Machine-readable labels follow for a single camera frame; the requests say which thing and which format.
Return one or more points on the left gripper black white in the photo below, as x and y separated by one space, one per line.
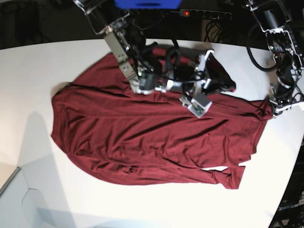
285 95

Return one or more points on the black OpenArm labelled case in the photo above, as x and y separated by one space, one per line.
290 212

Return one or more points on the black power strip red light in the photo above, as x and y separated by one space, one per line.
205 14

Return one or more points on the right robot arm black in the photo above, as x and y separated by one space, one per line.
147 73

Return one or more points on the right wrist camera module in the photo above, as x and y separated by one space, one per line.
199 105

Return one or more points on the blue box at table back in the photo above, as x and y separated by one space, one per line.
148 4

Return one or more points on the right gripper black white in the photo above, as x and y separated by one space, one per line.
207 74

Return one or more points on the dark red long-sleeve t-shirt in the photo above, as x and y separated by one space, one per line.
124 138

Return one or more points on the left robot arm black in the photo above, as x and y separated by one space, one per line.
284 40

